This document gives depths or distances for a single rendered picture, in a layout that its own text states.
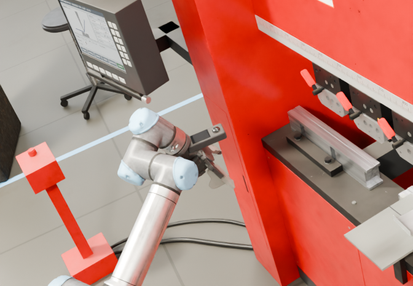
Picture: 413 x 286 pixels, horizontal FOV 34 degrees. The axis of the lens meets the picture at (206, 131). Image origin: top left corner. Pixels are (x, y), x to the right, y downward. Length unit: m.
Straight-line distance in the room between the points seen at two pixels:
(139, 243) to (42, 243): 2.54
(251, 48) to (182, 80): 2.50
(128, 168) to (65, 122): 3.39
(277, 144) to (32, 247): 1.93
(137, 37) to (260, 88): 0.54
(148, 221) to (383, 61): 0.78
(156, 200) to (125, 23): 0.95
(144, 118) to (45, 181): 1.61
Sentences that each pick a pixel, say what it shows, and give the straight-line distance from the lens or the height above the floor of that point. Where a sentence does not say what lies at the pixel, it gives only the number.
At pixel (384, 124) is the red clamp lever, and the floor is 1.31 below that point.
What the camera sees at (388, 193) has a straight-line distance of 2.43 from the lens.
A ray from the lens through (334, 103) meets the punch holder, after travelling 2.28.
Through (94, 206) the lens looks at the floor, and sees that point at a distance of 4.21.
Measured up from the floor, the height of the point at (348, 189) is 0.88.
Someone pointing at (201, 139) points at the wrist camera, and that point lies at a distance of 1.85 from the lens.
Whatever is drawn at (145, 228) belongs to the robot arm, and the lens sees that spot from 1.64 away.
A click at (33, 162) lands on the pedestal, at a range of 3.32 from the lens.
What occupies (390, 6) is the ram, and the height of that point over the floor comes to 1.69.
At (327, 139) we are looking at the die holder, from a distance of 2.54.
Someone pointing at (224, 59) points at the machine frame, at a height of 1.29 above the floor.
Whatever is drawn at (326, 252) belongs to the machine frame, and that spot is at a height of 0.48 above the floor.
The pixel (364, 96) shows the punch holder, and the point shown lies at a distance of 2.10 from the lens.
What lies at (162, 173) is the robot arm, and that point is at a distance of 1.67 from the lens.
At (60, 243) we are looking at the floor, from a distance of 4.09.
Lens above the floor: 2.54
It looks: 35 degrees down
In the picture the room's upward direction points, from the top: 19 degrees counter-clockwise
